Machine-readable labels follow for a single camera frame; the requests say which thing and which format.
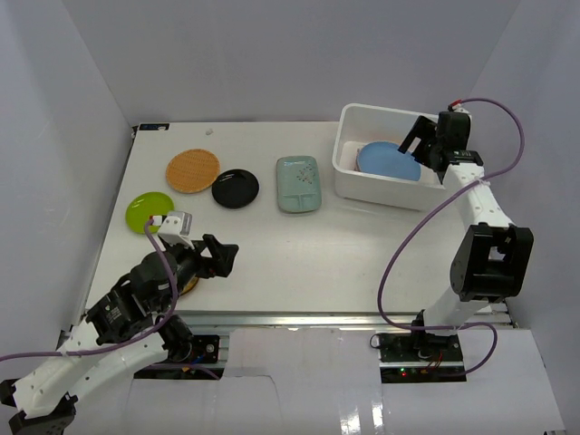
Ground blue round plate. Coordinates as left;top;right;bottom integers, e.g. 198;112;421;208
355;141;421;181

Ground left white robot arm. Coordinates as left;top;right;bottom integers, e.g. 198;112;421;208
1;235;239;434

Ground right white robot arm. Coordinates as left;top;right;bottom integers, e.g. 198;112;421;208
399;111;534;362

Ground white plastic bin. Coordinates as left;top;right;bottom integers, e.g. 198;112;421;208
332;103;449;211

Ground yellow patterned black-rimmed plate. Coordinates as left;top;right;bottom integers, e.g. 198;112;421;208
179;276;199;296

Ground black round plate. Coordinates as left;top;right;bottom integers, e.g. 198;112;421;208
211;169;259;209

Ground green round plate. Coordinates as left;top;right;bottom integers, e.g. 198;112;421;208
125;191;174;235

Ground orange woven round plate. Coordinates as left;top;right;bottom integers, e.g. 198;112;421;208
165;149;220;194

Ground teal rectangular ceramic plate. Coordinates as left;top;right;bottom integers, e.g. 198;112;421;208
275;156;322;214

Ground dark label sticker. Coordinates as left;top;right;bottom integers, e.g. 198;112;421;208
139;123;170;131

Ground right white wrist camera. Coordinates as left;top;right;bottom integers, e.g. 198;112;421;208
447;100;471;116

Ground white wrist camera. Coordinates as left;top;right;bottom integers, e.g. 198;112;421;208
151;211;193;248
447;100;471;116

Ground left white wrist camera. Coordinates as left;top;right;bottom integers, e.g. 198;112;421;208
151;211;193;248

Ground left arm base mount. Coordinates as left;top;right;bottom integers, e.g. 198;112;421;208
169;334;223;380

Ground aluminium frame rail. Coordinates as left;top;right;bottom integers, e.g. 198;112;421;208
49;289;517;435

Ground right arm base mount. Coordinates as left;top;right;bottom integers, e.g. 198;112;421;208
369;333;467;384

